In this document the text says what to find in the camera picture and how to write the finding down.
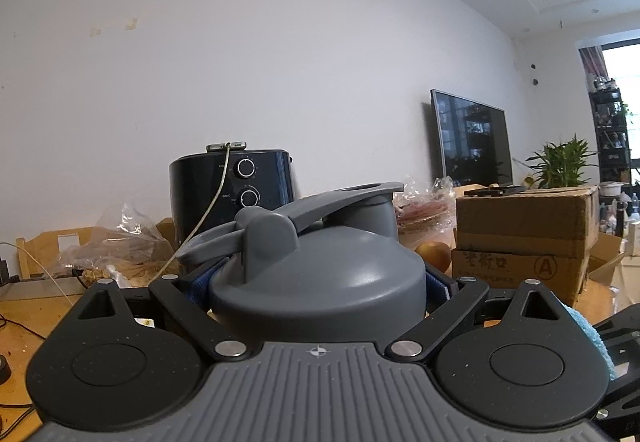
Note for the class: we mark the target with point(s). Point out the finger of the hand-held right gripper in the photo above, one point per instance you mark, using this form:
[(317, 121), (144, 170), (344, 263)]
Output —
[(625, 394), (622, 324)]

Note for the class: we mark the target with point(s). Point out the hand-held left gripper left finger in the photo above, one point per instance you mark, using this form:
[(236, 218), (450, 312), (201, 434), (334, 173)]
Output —
[(200, 289)]

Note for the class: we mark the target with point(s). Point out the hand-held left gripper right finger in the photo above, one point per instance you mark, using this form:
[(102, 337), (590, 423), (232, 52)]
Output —
[(437, 287)]

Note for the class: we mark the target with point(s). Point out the blue microfiber cloth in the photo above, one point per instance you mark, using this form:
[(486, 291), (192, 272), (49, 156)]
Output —
[(587, 337)]

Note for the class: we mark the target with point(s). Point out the clear shaker bottle grey lid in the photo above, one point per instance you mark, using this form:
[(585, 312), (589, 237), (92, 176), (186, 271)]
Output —
[(320, 282)]

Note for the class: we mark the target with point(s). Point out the orange fruit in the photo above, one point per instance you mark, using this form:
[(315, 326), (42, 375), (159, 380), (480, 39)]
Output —
[(434, 256)]

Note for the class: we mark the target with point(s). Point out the clear bag of stacked food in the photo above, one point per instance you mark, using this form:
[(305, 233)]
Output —
[(425, 212)]

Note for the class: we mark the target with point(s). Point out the clear bag of dried grains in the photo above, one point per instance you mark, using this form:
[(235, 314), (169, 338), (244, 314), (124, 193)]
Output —
[(125, 247)]

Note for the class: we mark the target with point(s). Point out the cardboard box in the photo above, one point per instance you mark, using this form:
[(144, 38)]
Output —
[(530, 232)]

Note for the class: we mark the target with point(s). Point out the dark blue air fryer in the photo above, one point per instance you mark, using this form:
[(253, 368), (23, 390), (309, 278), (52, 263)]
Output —
[(270, 177)]

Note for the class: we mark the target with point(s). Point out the small flat grey device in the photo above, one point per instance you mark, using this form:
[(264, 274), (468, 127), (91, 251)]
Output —
[(227, 146)]

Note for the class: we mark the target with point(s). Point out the television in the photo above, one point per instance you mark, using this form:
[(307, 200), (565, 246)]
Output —
[(472, 137)]

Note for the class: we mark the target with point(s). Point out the potted green plant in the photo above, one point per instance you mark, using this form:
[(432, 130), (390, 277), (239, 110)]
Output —
[(565, 165)]

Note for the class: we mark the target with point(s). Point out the dark display shelf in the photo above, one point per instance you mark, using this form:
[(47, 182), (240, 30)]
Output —
[(610, 137)]

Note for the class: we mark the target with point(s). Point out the window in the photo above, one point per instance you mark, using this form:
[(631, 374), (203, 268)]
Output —
[(625, 107)]

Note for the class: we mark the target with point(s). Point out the curtain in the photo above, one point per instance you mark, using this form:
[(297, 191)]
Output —
[(594, 67)]

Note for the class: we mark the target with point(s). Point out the flat black frame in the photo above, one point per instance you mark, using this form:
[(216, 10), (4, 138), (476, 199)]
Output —
[(495, 190)]

